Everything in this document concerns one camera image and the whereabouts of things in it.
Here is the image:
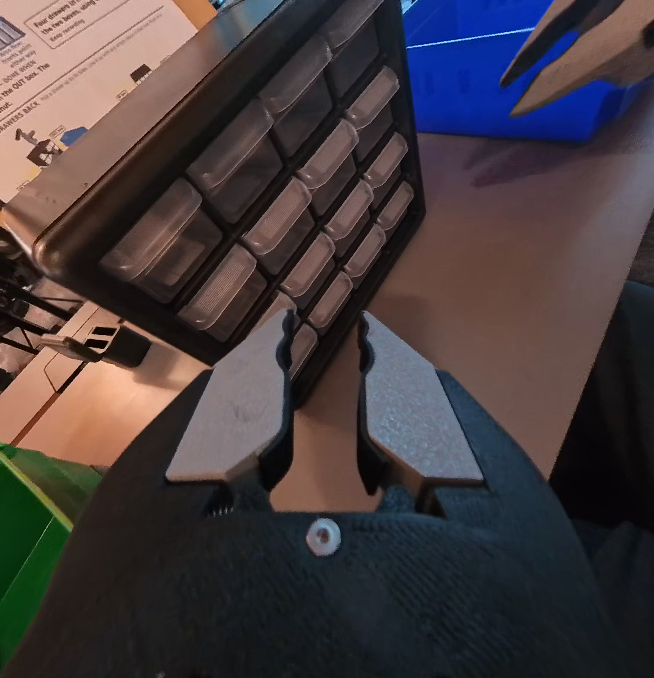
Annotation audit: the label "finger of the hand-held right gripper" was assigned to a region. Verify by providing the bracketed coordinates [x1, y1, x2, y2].
[500, 0, 614, 89]
[509, 0, 654, 118]

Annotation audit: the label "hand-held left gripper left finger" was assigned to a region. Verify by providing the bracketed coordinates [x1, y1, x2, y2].
[165, 309, 297, 492]

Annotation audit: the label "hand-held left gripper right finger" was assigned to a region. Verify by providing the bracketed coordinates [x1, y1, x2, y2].
[356, 310, 486, 498]

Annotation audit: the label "rows of clear plastic drawers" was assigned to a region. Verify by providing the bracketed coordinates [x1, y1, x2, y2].
[99, 0, 415, 382]

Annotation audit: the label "black drawer cabinet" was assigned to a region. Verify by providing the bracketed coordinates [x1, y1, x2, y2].
[3, 0, 427, 409]

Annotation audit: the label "blue plastic bin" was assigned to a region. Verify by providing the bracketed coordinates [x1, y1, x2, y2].
[401, 0, 654, 144]

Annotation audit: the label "person's dark trousers leg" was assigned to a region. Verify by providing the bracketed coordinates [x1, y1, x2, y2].
[549, 281, 654, 678]

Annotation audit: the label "green plastic bin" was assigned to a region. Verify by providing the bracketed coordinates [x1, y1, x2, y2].
[0, 437, 105, 620]

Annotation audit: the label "black metal rack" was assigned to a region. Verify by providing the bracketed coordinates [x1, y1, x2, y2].
[0, 212, 89, 356]

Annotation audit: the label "printed instruction sheet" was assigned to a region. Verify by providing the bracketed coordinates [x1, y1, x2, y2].
[0, 0, 201, 204]

